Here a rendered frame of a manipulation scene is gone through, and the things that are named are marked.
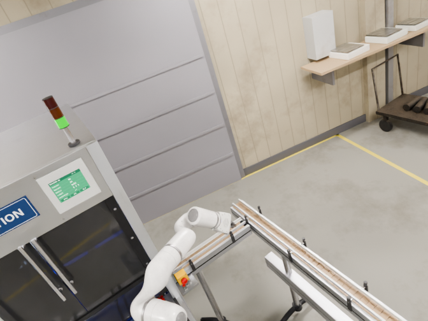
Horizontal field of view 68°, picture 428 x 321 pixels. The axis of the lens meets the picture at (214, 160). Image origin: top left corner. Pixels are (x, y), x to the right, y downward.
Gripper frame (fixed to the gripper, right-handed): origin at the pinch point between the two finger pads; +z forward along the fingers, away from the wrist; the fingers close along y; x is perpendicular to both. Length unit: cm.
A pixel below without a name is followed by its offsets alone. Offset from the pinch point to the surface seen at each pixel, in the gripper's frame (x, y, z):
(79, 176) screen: 47, 11, -63
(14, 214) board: 63, -11, -80
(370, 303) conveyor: -55, -29, 58
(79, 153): 45, 21, -67
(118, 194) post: 46, 7, -41
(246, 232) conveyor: 35, 1, 71
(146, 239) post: 49, -14, -13
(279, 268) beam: 20, -22, 100
